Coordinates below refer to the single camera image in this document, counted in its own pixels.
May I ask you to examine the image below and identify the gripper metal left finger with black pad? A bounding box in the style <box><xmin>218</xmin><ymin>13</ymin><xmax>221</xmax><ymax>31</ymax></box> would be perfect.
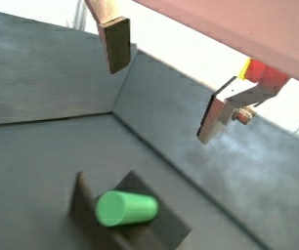
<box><xmin>85</xmin><ymin>0</ymin><xmax>130</xmax><ymax>74</ymax></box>

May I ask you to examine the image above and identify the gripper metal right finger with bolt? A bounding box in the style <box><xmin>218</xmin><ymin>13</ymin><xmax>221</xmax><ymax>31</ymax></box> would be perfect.
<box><xmin>197</xmin><ymin>58</ymin><xmax>289</xmax><ymax>144</ymax></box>

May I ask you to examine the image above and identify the green cylinder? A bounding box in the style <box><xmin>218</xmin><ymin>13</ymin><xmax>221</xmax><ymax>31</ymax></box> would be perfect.
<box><xmin>94</xmin><ymin>190</ymin><xmax>158</xmax><ymax>227</ymax></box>

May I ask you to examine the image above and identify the black cradle bracket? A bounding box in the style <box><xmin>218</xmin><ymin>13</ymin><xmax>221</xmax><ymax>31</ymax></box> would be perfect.
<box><xmin>69</xmin><ymin>171</ymin><xmax>192</xmax><ymax>250</ymax></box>

